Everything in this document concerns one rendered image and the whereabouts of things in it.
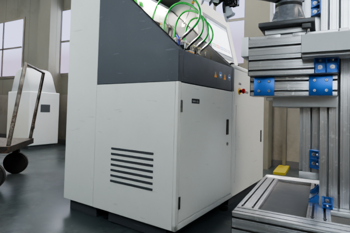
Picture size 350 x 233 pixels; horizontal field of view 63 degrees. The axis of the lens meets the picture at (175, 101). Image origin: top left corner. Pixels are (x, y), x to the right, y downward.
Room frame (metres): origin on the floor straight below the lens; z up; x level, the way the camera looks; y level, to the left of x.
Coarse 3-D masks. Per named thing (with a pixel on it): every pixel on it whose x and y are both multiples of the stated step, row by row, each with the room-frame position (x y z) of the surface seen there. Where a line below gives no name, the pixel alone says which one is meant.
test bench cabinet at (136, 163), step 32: (128, 96) 1.54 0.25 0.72; (160, 96) 1.42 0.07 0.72; (96, 128) 1.68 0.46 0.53; (128, 128) 1.54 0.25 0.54; (160, 128) 1.42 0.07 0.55; (96, 160) 1.67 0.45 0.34; (128, 160) 1.53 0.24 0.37; (160, 160) 1.41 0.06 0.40; (96, 192) 1.67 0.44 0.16; (128, 192) 1.53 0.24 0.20; (160, 192) 1.41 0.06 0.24; (128, 224) 1.56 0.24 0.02; (160, 224) 1.41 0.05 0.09
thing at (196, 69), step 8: (184, 56) 1.40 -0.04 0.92; (192, 56) 1.47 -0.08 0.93; (200, 56) 1.54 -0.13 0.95; (184, 64) 1.40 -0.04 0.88; (192, 64) 1.47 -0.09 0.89; (200, 64) 1.54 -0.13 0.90; (208, 64) 1.62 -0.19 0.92; (216, 64) 1.70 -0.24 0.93; (184, 72) 1.41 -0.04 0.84; (192, 72) 1.47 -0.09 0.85; (200, 72) 1.54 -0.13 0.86; (208, 72) 1.62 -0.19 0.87; (224, 72) 1.81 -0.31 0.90; (184, 80) 1.41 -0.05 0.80; (192, 80) 1.47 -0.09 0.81; (200, 80) 1.54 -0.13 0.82; (208, 80) 1.62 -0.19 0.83; (216, 80) 1.71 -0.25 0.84; (224, 80) 1.81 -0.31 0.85; (216, 88) 1.75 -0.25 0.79; (224, 88) 1.81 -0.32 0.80
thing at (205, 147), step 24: (192, 96) 1.47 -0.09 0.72; (216, 96) 1.71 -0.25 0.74; (192, 120) 1.48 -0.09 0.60; (216, 120) 1.72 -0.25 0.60; (192, 144) 1.48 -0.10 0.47; (216, 144) 1.72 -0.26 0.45; (192, 168) 1.49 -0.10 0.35; (216, 168) 1.73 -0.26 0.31; (192, 192) 1.49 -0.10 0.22; (216, 192) 1.73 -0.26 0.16
